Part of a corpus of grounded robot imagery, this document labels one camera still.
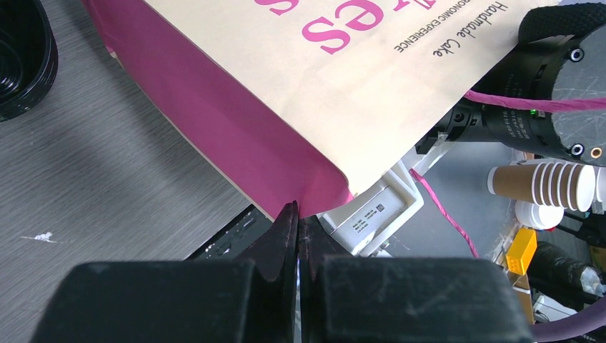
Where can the pink cakes paper bag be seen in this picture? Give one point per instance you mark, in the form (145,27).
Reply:
(312,101)

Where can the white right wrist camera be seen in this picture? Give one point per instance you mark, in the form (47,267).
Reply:
(366,223)

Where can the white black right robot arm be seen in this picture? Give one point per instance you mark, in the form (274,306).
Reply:
(560,55)

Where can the yellow toy block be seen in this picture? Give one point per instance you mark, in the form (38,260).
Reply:
(521,251)

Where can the black cup stack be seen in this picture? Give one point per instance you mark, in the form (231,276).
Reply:
(29,57)

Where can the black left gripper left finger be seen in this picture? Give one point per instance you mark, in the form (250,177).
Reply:
(248,298)

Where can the brown paper cup stack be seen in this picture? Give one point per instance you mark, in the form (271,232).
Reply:
(549,183)

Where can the white paper lid stack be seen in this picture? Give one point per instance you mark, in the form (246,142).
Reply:
(540,217)

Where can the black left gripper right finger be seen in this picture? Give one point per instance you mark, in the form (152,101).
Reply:
(411,299)

